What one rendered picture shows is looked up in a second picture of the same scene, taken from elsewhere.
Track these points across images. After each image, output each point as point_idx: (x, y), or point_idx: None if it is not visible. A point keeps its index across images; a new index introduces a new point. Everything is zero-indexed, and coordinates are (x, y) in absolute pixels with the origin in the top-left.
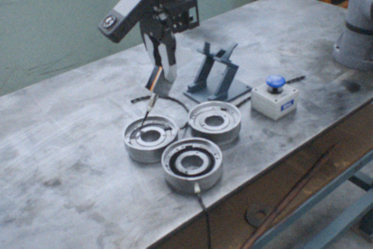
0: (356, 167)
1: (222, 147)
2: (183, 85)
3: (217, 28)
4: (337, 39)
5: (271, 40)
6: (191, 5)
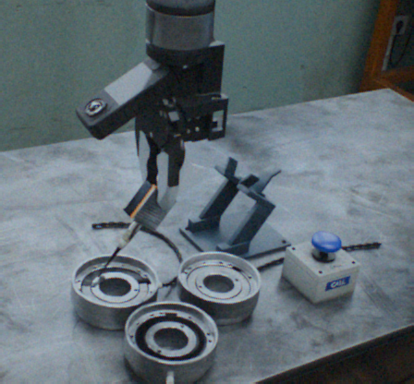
0: None
1: (222, 327)
2: (182, 217)
3: (259, 133)
4: None
5: (342, 172)
6: (218, 107)
